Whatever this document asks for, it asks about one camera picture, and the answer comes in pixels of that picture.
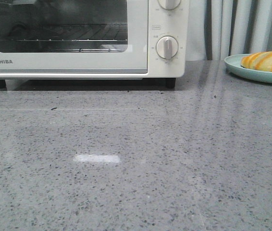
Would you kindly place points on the glass oven door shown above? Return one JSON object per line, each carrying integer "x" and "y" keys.
{"x": 133, "y": 62}

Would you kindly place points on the golden croissant bread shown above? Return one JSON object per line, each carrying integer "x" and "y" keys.
{"x": 260, "y": 61}

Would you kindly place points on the black right oven foot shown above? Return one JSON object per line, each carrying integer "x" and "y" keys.
{"x": 170, "y": 83}

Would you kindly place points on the lower oven timer knob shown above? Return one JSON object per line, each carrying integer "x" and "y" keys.
{"x": 167, "y": 47}

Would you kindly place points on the upper oven control knob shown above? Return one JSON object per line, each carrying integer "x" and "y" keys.
{"x": 169, "y": 4}

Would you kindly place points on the white Toshiba toaster oven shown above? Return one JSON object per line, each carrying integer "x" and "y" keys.
{"x": 165, "y": 23}

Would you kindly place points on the light green plate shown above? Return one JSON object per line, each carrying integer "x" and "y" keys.
{"x": 233, "y": 64}

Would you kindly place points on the grey-white curtain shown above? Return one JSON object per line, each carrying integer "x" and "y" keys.
{"x": 220, "y": 28}

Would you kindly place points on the metal wire oven rack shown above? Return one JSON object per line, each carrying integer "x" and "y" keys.
{"x": 65, "y": 38}

